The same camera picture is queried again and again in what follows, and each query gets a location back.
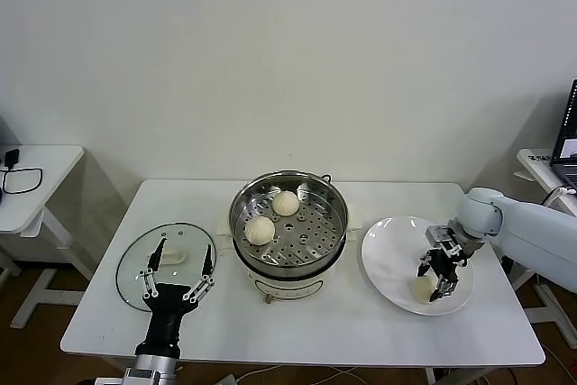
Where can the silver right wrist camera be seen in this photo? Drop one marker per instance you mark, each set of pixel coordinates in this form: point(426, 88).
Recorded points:
point(439, 235)

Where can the white desk with laptop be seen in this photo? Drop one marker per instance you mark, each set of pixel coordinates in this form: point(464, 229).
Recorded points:
point(536, 168)

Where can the round white plate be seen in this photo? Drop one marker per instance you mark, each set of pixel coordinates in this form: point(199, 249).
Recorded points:
point(387, 245)

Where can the perforated steel steamer basket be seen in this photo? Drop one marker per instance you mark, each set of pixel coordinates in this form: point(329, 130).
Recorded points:
point(306, 236)

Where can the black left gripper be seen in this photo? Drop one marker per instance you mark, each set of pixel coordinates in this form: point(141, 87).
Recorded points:
point(169, 304)

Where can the dark open laptop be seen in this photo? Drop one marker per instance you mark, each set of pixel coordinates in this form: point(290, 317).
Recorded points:
point(569, 132)

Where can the white steamed baozi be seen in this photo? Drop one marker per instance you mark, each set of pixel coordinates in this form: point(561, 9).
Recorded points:
point(285, 203)
point(421, 289)
point(259, 230)

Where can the white electric cooker pot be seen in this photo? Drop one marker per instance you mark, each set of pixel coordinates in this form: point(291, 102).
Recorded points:
point(288, 283)

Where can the round glass pot lid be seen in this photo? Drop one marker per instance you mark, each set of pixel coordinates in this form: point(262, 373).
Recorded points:
point(130, 277)

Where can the small white side table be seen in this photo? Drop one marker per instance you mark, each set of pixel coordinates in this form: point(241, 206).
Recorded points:
point(49, 164)

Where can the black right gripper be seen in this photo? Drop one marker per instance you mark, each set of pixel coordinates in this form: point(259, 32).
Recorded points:
point(446, 268)

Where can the black power adapter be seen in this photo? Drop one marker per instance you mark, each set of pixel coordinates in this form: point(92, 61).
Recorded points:
point(11, 157)

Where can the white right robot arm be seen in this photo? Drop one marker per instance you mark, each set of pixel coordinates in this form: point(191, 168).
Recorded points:
point(532, 231)

